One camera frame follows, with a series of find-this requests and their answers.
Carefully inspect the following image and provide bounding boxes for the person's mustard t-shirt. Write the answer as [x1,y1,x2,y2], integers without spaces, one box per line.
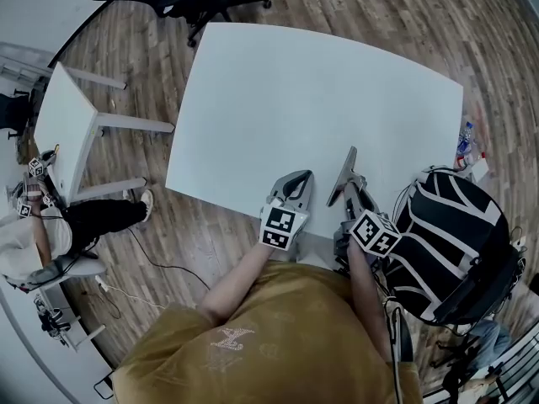
[111,261,424,404]

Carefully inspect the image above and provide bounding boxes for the long white desk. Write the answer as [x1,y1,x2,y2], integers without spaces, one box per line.
[0,284,106,404]

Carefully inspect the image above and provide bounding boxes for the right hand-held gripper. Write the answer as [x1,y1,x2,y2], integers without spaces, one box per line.
[339,177,402,260]

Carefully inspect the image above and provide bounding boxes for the white bottle red cap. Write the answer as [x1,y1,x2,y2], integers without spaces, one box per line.
[454,151,488,167]

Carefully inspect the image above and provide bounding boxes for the small white box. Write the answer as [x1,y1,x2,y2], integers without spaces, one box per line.
[469,157,489,180]

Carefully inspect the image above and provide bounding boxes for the person's right forearm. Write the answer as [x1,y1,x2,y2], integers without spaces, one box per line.
[345,242,397,364]

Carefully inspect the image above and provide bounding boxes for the black white striped backpack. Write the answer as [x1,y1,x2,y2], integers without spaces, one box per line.
[385,168,513,326]

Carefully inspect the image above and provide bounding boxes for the black metal rack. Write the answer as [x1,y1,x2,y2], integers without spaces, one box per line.
[420,330,539,404]

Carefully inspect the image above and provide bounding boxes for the black electronic equipment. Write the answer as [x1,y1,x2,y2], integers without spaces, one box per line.
[35,295,72,348]

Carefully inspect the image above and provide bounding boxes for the black thick cable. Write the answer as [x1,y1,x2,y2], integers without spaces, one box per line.
[385,296,408,404]

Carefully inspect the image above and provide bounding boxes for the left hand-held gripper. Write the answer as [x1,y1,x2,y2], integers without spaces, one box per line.
[259,169,315,253]

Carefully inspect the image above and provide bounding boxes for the clear bottle blue label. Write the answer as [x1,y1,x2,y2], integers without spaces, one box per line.
[457,120,477,153]

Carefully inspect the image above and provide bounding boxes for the thin black floor cable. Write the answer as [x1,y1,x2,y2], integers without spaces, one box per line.
[124,225,211,292]

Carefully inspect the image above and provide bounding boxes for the person's left forearm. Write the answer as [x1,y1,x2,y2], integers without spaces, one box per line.
[197,237,275,326]

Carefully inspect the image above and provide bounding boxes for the small white table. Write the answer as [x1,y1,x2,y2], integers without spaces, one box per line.
[33,61,176,204]

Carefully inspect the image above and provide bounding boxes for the person's light gray trousers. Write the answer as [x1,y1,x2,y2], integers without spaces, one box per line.
[294,231,338,271]

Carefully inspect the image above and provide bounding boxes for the gray chair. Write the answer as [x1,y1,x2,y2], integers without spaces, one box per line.
[24,252,109,294]

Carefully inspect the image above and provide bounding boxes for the black gray recorder box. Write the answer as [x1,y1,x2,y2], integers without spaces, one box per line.
[332,221,353,275]

